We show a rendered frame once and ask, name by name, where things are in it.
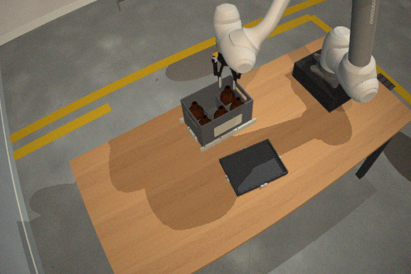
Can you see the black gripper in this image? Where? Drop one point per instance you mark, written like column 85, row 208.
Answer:
column 223, row 63

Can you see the brown glass bottle with green label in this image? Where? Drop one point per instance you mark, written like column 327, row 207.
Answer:
column 221, row 111

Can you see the grey divided bottle crate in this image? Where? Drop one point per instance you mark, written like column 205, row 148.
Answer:
column 209, row 99

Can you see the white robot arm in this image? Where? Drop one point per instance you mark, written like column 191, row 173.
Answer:
column 347, row 53

